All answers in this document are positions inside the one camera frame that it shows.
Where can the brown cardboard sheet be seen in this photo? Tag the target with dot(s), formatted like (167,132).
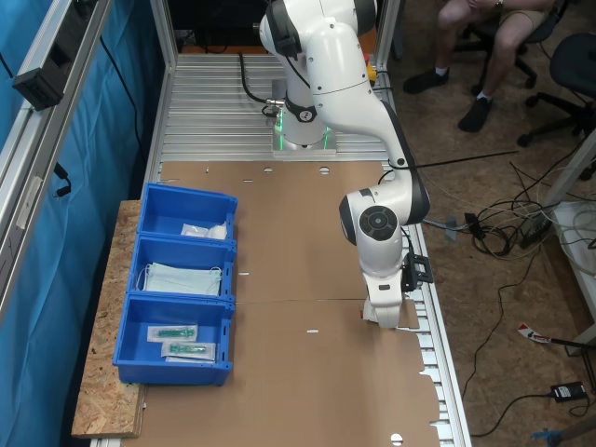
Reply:
(302,382)
(288,223)

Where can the black floor power strip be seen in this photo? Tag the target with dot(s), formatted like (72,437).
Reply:
(535,233)

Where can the rolled white gauze packet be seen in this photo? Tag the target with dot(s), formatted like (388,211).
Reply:
(219,231)

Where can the green syringe in clear packet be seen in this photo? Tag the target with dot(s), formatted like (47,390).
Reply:
(172,333)
(188,349)

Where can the black power adapter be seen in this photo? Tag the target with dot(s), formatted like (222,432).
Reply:
(568,392)

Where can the white side table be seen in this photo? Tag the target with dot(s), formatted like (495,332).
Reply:
(582,279)

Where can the light green face mask stack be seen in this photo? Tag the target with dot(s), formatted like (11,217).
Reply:
(184,279)

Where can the flat square white gauze packet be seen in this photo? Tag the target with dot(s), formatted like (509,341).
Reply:
(195,231)

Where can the blue bin with face masks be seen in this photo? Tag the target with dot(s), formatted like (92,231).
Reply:
(186,249)

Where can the blue bin with gauze packets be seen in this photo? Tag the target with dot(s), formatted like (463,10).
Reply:
(186,205)

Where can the yellow emergency stop button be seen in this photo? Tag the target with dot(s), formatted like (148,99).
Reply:
(372,72)

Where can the blue bin with syringe packets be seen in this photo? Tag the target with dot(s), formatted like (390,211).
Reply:
(139,358)

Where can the person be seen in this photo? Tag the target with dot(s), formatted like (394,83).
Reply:
(505,46)

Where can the black office chair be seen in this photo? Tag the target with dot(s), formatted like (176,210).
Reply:
(540,28)
(575,60)

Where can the horizontal aluminium beam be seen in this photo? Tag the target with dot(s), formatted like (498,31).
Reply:
(28,139)

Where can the silver black power strip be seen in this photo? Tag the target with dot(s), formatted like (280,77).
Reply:
(51,65)

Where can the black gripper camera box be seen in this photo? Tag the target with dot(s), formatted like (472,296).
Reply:
(416,272)

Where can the aluminium frame post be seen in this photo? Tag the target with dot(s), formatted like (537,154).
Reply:
(386,28)
(163,28)

